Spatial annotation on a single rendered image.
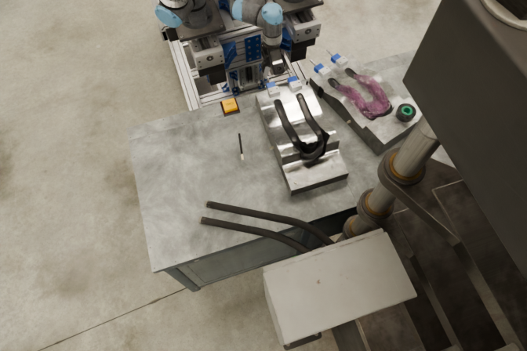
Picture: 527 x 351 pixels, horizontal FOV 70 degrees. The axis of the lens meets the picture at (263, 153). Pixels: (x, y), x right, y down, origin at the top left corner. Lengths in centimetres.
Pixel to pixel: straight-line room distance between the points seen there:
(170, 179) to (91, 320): 112
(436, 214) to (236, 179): 98
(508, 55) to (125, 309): 229
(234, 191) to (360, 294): 91
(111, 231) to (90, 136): 75
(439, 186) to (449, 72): 40
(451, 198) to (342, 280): 30
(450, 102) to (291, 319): 53
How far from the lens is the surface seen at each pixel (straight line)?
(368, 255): 90
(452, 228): 91
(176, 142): 180
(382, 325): 160
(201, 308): 237
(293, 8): 195
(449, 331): 115
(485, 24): 53
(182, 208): 166
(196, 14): 184
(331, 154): 167
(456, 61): 57
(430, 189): 92
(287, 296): 86
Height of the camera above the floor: 233
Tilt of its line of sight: 63 degrees down
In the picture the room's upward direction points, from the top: 2 degrees counter-clockwise
